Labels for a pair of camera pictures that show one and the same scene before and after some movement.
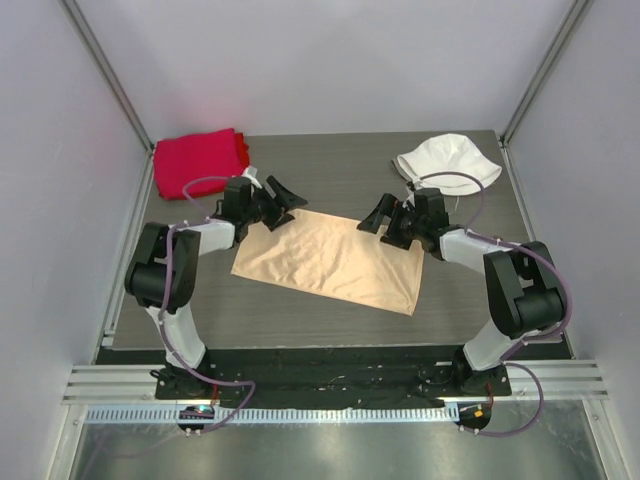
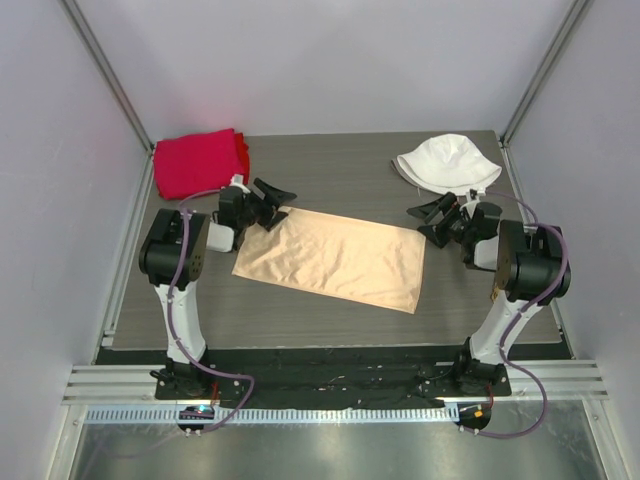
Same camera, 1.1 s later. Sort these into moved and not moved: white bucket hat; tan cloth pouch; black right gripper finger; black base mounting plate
Moved: black right gripper finger
Not moved: tan cloth pouch; white bucket hat; black base mounting plate
